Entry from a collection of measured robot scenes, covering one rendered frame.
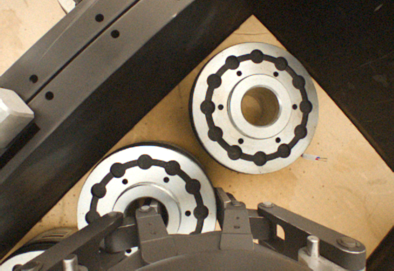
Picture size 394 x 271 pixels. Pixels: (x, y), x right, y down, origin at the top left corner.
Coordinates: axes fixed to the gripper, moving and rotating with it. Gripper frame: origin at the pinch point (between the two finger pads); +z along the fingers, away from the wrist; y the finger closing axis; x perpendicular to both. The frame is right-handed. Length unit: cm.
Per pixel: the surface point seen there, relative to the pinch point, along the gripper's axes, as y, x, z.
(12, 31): -15.5, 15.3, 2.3
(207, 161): 1.7, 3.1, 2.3
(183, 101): -0.2, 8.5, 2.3
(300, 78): 9.1, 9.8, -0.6
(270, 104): 6.8, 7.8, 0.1
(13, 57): -15.4, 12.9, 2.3
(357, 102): 15.1, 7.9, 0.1
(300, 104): 9.0, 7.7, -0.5
